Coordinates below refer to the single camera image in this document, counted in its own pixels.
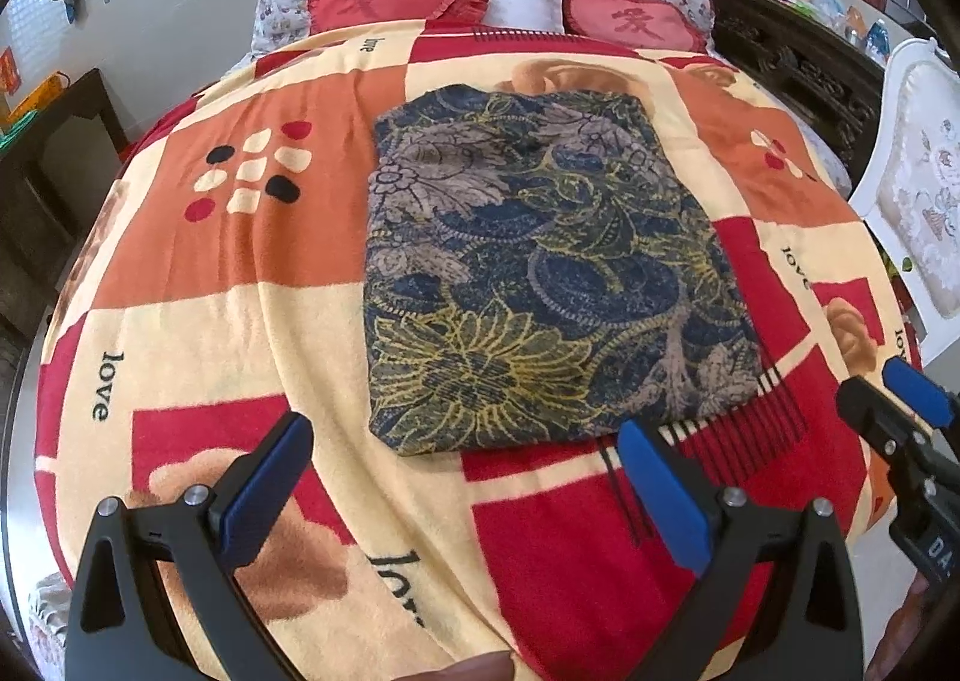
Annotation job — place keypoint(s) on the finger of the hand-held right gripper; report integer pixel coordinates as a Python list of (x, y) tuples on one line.
[(870, 415), (919, 392)]

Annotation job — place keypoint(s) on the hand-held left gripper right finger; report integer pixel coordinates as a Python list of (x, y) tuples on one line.
[(660, 486)]

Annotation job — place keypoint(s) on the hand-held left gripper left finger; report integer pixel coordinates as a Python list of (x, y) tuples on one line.
[(270, 471)]

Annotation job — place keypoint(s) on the dark floral patterned shirt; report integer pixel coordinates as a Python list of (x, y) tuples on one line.
[(540, 261)]

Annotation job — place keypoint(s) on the person's right hand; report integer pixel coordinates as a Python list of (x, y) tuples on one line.
[(904, 632)]

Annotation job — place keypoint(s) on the person's left hand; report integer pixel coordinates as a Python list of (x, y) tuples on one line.
[(461, 671)]

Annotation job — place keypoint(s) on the orange red printed blanket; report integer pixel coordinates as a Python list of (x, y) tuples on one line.
[(262, 313)]

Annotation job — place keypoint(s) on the white ornate floral chair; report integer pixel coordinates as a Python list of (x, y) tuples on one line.
[(922, 178)]

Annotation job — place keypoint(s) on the dark carved wooden cabinet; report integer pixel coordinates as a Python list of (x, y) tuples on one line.
[(810, 73)]

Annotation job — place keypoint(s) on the dark wooden desk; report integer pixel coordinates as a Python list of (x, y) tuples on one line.
[(67, 156)]

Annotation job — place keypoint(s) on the heap of plastic bags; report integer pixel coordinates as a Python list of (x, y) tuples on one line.
[(851, 21)]

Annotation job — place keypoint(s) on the green bundle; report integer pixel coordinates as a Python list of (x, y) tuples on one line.
[(16, 127)]

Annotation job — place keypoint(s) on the yellow orange box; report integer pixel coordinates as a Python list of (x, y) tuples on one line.
[(37, 96)]

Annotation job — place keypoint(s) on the red wall sticker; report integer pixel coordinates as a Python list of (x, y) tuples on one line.
[(9, 70)]

